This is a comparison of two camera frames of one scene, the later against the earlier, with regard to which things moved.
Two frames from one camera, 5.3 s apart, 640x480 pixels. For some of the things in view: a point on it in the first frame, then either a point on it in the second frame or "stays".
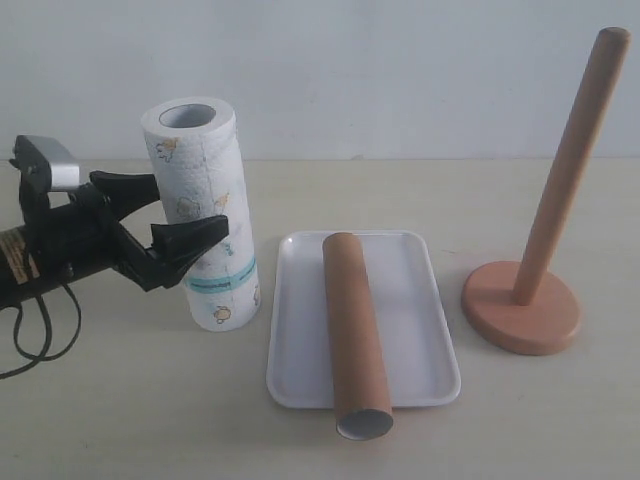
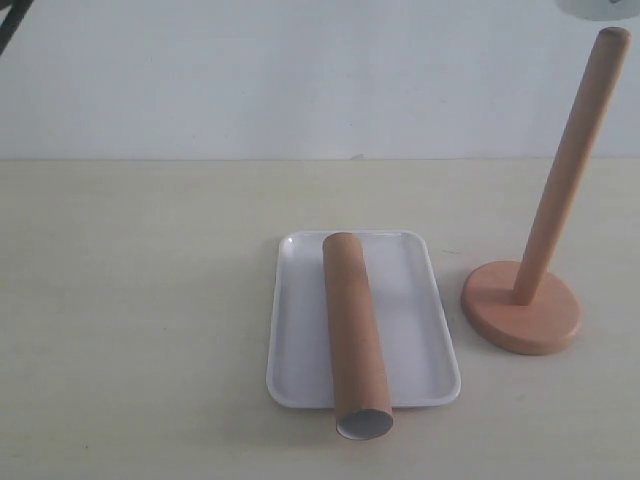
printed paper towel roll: x=194 y=145 → x=601 y=10
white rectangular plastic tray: x=420 y=361 stays
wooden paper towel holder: x=513 y=306 stays
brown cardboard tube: x=360 y=384 stays
